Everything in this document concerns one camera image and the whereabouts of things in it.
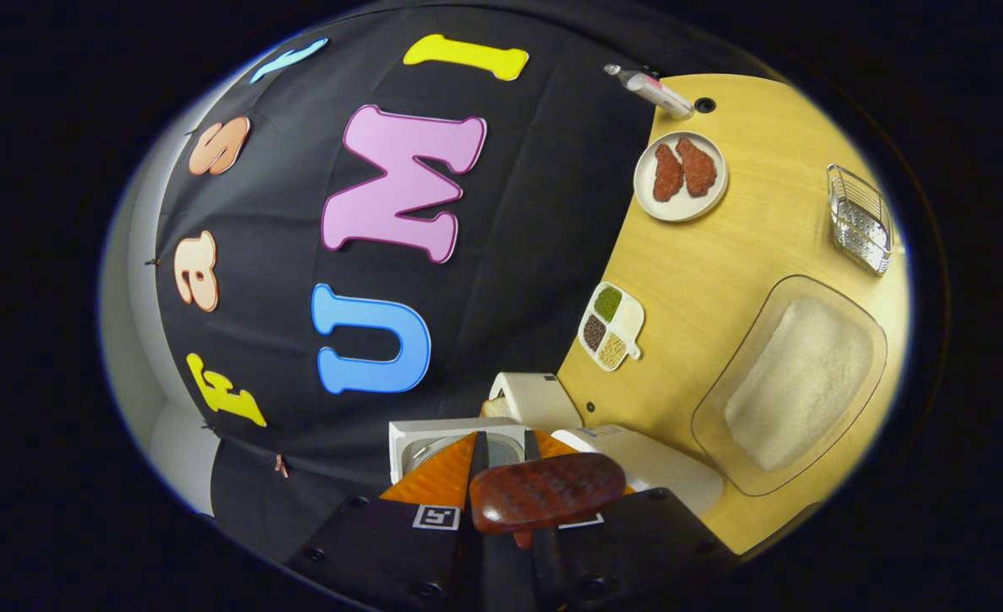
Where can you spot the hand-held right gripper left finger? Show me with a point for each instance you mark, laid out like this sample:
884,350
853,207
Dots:
399,552

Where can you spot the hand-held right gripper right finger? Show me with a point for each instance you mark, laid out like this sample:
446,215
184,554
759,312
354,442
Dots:
646,552

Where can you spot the white rice cooker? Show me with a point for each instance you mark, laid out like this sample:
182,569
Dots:
654,467

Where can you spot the brown wooden spoon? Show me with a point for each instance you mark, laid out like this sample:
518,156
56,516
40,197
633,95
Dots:
548,493

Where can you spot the clear container of white rice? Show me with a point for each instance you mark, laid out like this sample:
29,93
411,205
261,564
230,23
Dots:
799,382

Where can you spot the toasted bread slice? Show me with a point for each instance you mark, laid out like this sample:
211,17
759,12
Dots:
495,408

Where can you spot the white toaster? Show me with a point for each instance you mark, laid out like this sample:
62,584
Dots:
540,399

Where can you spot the white divided dish of grains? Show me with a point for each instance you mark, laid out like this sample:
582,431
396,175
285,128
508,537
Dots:
612,327

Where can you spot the white round plate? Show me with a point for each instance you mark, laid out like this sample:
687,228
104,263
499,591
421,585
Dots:
680,208

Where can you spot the black backdrop cloth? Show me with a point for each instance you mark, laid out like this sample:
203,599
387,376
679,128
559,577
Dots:
535,221

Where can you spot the red meat patty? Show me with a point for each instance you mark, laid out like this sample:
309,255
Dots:
668,174
699,167

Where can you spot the black table grommet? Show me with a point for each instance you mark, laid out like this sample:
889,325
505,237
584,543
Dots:
705,104

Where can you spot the clear bottle with pink label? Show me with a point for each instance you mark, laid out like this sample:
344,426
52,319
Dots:
654,89

